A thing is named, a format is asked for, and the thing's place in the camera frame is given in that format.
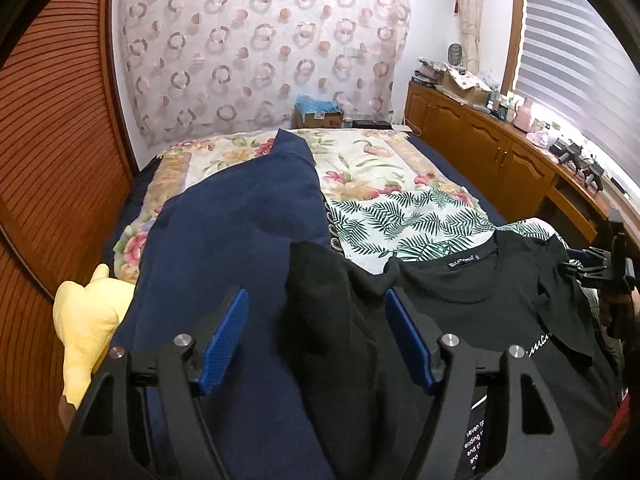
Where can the dark blue bed sheet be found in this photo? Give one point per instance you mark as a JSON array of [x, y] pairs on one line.
[[450, 165]]

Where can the red cloth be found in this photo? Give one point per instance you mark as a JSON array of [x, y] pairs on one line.
[[612, 420]]

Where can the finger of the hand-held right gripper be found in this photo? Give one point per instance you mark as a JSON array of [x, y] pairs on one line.
[[582, 255], [580, 272]]

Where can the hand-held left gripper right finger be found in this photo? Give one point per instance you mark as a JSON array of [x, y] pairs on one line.
[[407, 341]]

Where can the wooden cabinet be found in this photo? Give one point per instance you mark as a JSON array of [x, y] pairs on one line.
[[480, 135]]

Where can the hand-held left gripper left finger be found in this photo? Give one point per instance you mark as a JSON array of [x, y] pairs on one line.
[[227, 341]]

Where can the black t-shirt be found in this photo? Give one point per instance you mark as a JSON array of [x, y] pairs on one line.
[[475, 320]]

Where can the striped window blind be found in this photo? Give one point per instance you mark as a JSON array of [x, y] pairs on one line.
[[575, 50]]

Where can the pink bottle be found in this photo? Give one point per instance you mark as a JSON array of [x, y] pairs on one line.
[[524, 112]]

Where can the navy blue cloth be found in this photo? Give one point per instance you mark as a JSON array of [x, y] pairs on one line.
[[225, 230]]

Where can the small desk fan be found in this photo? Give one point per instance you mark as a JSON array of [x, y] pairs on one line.
[[455, 55]]

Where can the beige window curtain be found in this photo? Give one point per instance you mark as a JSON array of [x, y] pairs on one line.
[[471, 10]]

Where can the light blue cloth bundle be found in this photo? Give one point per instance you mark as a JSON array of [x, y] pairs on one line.
[[315, 104]]

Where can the person's right hand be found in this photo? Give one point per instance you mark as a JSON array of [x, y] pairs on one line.
[[607, 310]]

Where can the floral blanket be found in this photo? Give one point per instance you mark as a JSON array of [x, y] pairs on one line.
[[360, 160]]

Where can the flat black box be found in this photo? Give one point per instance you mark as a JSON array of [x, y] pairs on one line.
[[371, 124]]

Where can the circle pattern wall curtain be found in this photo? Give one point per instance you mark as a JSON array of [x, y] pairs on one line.
[[260, 45]]

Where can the palm leaf print sheet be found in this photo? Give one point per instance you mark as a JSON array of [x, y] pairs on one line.
[[400, 220]]

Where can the yellow plush toy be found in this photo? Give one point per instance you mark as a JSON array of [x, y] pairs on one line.
[[85, 320]]

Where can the open cardboard box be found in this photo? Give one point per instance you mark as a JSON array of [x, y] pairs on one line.
[[465, 85]]

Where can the black devices on cabinet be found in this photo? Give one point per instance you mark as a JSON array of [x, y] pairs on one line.
[[575, 160]]

